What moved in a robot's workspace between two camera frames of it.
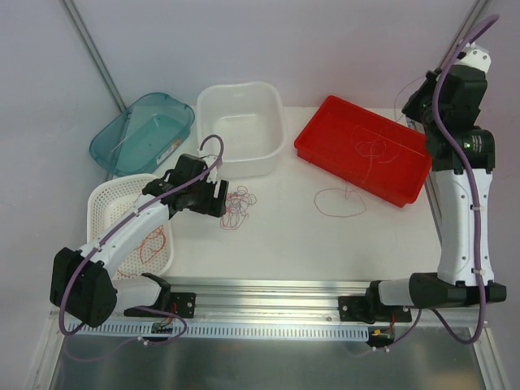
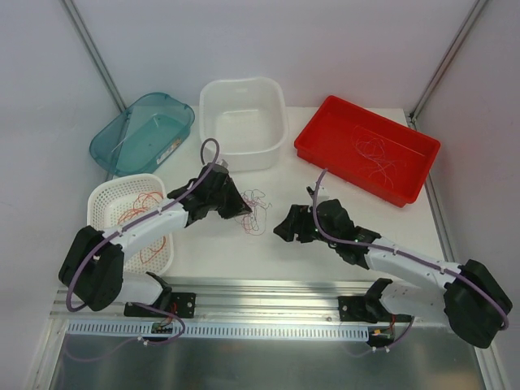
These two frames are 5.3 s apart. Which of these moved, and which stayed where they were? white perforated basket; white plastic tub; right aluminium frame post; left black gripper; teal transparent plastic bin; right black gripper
Moved: left black gripper; right black gripper
Stayed: white plastic tub; teal transparent plastic bin; right aluminium frame post; white perforated basket
